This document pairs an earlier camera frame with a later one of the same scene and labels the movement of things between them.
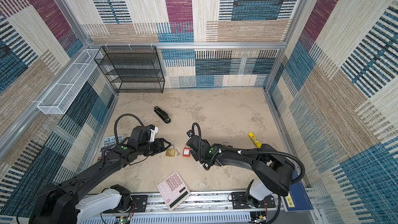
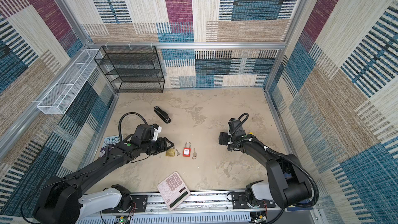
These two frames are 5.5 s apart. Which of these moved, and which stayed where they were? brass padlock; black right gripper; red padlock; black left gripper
Moved: black right gripper
Stayed: red padlock; black left gripper; brass padlock
